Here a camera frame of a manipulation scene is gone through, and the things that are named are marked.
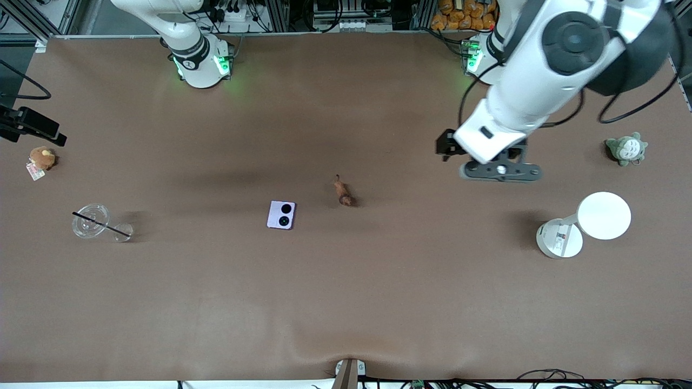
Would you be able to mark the brown plush toy with tag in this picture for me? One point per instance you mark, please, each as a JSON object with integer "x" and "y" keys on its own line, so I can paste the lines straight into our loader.
{"x": 42, "y": 158}

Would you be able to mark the aluminium frame rail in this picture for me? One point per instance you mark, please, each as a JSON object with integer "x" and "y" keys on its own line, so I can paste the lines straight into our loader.
{"x": 32, "y": 21}

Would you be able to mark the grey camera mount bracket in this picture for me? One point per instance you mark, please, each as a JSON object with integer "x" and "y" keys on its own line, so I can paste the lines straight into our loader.
{"x": 348, "y": 374}

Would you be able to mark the brown table cover mat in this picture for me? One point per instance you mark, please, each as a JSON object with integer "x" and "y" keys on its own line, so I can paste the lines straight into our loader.
{"x": 346, "y": 302}

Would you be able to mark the brown lion statue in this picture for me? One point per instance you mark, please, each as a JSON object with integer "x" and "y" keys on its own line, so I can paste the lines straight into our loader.
{"x": 343, "y": 193}

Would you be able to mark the purple flip phone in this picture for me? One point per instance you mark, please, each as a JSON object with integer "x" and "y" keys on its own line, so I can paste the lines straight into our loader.
{"x": 281, "y": 215}

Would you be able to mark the grey totoro plush toy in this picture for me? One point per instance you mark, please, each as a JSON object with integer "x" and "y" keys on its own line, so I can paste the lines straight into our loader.
{"x": 627, "y": 149}

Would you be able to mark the white power strip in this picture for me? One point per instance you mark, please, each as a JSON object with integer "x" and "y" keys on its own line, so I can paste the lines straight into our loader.
{"x": 240, "y": 14}

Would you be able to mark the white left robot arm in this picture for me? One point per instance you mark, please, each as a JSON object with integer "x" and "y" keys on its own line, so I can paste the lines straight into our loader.
{"x": 540, "y": 81}

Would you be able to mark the clear plastic cup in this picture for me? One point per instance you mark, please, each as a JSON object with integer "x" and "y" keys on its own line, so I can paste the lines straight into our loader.
{"x": 89, "y": 224}

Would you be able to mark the white desk lamp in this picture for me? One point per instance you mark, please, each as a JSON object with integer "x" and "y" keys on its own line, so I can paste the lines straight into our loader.
{"x": 604, "y": 216}

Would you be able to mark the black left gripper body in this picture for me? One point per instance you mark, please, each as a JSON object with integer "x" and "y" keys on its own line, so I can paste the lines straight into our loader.
{"x": 446, "y": 144}

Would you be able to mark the bag of orange plush toys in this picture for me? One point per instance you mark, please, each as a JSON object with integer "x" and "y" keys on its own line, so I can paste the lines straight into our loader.
{"x": 465, "y": 15}

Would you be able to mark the black drinking straw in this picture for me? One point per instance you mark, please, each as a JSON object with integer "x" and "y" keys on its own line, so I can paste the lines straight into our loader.
{"x": 102, "y": 224}

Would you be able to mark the white terminal block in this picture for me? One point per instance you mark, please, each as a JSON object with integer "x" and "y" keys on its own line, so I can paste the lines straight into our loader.
{"x": 357, "y": 25}

